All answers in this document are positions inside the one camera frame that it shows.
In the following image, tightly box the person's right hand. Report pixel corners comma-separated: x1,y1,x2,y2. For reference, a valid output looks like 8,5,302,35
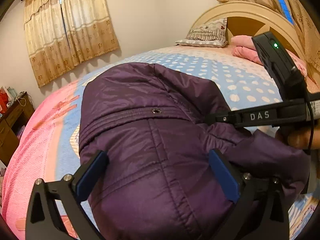
275,126,320,150

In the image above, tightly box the purple quilted hooded jacket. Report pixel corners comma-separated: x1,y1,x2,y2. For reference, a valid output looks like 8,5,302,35
79,63,310,239

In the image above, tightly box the pink and blue bedspread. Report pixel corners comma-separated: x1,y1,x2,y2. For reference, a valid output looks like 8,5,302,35
0,45,320,240

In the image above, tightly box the beige right window curtain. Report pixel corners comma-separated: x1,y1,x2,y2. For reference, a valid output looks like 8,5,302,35
217,0,319,71

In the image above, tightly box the folded pink floral blanket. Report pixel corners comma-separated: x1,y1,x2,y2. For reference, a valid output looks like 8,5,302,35
231,35,319,93

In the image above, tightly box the beige centre window curtain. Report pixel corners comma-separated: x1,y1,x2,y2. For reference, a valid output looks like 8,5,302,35
24,0,119,87

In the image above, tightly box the grey patterned pillow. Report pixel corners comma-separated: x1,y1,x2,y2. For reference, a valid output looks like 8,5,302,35
175,18,228,48

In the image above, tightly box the beige window curtain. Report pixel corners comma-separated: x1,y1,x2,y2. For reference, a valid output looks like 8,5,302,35
24,0,119,87
217,0,319,71

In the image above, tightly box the dark wooden desk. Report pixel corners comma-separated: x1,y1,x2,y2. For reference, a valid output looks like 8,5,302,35
0,92,35,166

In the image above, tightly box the cream wooden headboard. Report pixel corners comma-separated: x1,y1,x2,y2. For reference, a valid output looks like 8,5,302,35
191,1,305,61

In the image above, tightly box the red gift bag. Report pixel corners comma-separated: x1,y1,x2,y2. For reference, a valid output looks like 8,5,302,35
0,92,9,114

